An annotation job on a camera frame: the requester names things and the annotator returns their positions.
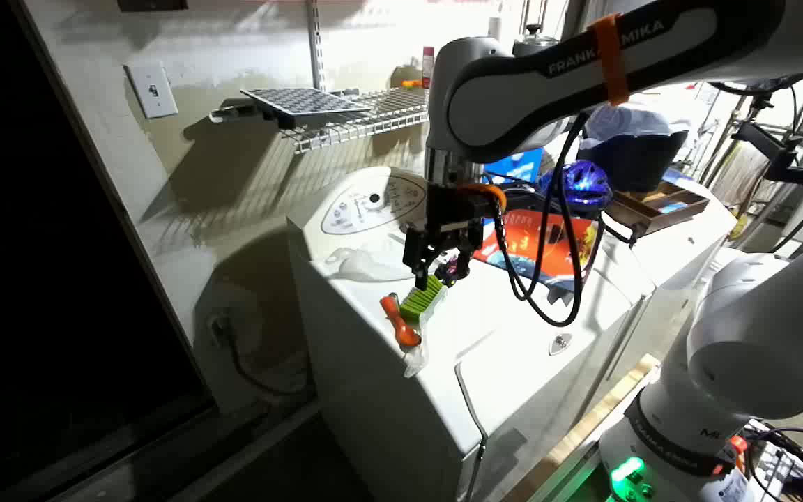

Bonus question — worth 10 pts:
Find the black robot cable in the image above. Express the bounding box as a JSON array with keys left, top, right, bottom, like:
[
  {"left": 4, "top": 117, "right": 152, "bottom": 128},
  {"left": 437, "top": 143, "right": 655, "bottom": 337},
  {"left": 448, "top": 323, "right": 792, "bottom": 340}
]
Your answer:
[{"left": 488, "top": 108, "right": 598, "bottom": 330}]

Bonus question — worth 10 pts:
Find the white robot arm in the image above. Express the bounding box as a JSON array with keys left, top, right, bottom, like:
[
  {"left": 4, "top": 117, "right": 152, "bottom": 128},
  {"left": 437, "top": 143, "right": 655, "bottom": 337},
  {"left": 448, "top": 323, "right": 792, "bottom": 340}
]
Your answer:
[{"left": 402, "top": 0, "right": 803, "bottom": 476}]

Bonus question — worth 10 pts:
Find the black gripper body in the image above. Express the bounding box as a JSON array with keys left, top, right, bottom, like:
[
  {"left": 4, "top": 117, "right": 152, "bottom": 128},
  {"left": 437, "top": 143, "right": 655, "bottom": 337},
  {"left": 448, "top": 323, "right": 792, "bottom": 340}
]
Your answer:
[{"left": 424, "top": 184, "right": 495, "bottom": 246}]

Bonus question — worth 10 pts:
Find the blue bicycle helmet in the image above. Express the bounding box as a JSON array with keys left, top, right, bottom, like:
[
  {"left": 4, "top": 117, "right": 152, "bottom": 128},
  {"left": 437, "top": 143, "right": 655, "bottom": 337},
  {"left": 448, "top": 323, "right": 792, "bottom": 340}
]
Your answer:
[{"left": 538, "top": 160, "right": 612, "bottom": 213}]

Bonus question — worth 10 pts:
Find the white washing machine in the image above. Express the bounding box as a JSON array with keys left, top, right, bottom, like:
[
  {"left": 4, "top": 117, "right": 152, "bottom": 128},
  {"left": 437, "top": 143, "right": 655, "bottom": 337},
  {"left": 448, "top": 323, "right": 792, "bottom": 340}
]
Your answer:
[{"left": 289, "top": 168, "right": 660, "bottom": 502}]

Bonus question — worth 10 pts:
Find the white wall outlet plate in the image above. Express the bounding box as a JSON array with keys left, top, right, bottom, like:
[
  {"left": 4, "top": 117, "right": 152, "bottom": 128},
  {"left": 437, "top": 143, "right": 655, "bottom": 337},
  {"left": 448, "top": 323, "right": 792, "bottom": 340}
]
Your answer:
[{"left": 126, "top": 64, "right": 179, "bottom": 119}]

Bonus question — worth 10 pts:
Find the white wire shelf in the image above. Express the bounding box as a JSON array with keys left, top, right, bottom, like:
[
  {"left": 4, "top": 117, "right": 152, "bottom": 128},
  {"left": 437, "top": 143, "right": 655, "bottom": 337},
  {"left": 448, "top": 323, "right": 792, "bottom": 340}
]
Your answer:
[{"left": 280, "top": 89, "right": 427, "bottom": 154}]

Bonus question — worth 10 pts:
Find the wall power plug cable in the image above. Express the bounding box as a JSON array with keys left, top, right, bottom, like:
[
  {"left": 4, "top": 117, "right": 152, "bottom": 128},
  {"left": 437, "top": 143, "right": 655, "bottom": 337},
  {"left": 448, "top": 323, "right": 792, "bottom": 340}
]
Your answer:
[{"left": 208, "top": 315, "right": 311, "bottom": 401}]

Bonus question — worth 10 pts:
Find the white dryer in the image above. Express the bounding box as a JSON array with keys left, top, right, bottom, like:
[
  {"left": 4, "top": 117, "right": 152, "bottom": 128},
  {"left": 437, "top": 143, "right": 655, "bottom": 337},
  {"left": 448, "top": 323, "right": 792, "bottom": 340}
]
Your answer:
[{"left": 596, "top": 178, "right": 736, "bottom": 301}]

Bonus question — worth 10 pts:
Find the green toy block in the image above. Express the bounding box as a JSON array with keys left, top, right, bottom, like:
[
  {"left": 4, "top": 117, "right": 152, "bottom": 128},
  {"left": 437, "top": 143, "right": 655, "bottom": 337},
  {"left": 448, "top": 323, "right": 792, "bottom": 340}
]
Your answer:
[{"left": 398, "top": 277, "right": 442, "bottom": 320}]

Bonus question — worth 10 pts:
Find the wooden tray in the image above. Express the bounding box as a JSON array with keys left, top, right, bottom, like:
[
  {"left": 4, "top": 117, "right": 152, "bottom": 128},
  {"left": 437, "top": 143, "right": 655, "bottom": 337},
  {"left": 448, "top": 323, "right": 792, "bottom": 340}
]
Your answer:
[{"left": 608, "top": 182, "right": 707, "bottom": 238}]

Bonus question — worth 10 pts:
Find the dark bowl with white cover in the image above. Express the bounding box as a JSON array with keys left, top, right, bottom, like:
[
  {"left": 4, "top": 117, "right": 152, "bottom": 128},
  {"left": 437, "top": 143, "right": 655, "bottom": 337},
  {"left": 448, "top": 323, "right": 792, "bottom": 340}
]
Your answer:
[{"left": 576, "top": 105, "right": 685, "bottom": 193}]

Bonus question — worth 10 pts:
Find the orange toy piece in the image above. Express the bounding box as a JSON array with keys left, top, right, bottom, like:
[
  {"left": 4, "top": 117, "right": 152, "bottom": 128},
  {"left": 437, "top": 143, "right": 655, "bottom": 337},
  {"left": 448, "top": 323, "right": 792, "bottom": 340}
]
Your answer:
[{"left": 379, "top": 294, "right": 421, "bottom": 351}]

